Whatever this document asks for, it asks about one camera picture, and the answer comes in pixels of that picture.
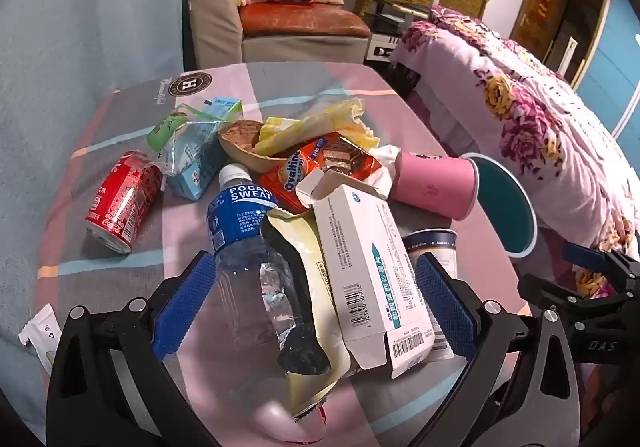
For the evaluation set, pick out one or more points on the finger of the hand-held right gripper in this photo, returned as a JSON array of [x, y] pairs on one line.
[[582, 256], [550, 292]]

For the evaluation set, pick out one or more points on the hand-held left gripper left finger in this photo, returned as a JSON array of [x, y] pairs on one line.
[[185, 307]]

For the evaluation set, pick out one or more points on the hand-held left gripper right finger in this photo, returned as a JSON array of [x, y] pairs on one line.
[[445, 307]]

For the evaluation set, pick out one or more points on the white navy paper cup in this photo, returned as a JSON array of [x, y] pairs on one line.
[[432, 242]]

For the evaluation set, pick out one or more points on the teal trash bin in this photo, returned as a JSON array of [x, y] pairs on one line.
[[500, 207]]

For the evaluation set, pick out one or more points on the white medicine box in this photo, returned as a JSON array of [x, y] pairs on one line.
[[360, 247]]

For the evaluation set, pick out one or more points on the clear plastic bottle blue label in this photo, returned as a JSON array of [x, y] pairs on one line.
[[240, 212]]

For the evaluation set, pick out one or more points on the pink paper cup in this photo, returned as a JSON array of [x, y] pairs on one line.
[[430, 182]]

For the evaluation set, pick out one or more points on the cream foil snack bag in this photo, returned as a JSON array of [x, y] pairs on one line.
[[295, 232]]

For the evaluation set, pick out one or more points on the blue milk carton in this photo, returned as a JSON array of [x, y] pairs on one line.
[[195, 162]]

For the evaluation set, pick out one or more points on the white tissue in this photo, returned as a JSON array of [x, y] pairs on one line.
[[382, 167]]

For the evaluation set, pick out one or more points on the orange snack packet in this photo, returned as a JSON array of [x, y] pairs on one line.
[[295, 172]]

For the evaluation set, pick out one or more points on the green clear plastic wrapper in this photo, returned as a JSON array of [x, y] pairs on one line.
[[165, 129]]

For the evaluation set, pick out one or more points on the brown paper bowl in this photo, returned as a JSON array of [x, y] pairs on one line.
[[240, 134]]

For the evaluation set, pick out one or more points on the yellow white paper wrapper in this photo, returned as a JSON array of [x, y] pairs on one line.
[[310, 124]]

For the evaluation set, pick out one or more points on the red soda can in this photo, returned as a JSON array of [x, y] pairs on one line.
[[120, 197]]

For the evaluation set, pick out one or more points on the small white sachet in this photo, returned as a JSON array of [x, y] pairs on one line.
[[42, 327]]

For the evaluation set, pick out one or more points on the pink floral bed blanket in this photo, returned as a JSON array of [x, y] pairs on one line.
[[525, 92]]

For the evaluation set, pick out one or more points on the blue wardrobe door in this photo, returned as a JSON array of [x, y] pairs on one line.
[[615, 52]]

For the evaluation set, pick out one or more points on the beige sofa orange seat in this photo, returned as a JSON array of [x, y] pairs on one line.
[[300, 47]]

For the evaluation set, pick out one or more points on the black stereo unit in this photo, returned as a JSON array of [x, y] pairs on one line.
[[385, 19]]

